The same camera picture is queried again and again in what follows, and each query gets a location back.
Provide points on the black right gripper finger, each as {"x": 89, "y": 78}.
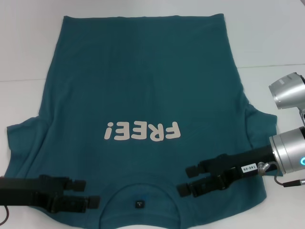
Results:
{"x": 205, "y": 187}
{"x": 205, "y": 167}

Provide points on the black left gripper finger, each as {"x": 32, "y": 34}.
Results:
{"x": 71, "y": 204}
{"x": 64, "y": 184}

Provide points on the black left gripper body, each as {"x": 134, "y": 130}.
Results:
{"x": 21, "y": 190}

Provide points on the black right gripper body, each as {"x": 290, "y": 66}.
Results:
{"x": 250, "y": 159}

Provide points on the teal t-shirt with FREE print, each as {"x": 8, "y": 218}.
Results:
{"x": 143, "y": 95}

